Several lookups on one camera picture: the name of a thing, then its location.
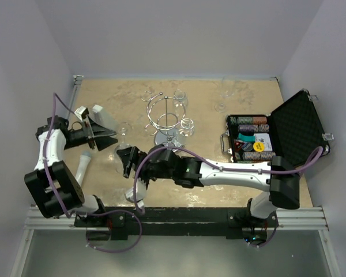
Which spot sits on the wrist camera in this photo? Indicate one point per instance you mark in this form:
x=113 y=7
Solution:
x=81 y=113
x=136 y=194

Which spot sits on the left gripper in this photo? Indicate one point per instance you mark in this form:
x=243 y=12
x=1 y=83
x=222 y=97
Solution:
x=100 y=133

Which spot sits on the white handheld device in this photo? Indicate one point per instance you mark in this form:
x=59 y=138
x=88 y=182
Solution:
x=83 y=164

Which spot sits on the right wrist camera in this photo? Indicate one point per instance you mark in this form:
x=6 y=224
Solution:
x=136 y=194

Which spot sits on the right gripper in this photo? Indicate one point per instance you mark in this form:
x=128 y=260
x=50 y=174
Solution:
x=130 y=157

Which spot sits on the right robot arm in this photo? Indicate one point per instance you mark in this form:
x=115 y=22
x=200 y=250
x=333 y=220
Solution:
x=277 y=180

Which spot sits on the front right wine glass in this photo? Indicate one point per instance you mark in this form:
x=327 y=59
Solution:
x=186 y=127

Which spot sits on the back right wine glass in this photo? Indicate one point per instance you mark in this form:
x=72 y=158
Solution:
x=180 y=99

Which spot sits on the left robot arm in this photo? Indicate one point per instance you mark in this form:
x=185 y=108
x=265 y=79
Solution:
x=55 y=190

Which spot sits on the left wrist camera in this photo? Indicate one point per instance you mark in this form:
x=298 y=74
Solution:
x=81 y=113

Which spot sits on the white charging stand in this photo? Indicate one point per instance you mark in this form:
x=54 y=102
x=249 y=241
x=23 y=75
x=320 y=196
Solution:
x=103 y=118

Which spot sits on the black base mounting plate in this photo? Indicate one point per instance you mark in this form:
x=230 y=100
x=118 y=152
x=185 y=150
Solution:
x=231 y=223

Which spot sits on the chrome wine glass rack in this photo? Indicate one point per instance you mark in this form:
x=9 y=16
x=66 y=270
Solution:
x=165 y=114

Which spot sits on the yellow round dealer button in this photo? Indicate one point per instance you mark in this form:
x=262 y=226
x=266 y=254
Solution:
x=258 y=146

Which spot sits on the black poker chip case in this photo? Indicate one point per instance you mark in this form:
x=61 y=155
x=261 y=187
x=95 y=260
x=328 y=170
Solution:
x=293 y=131

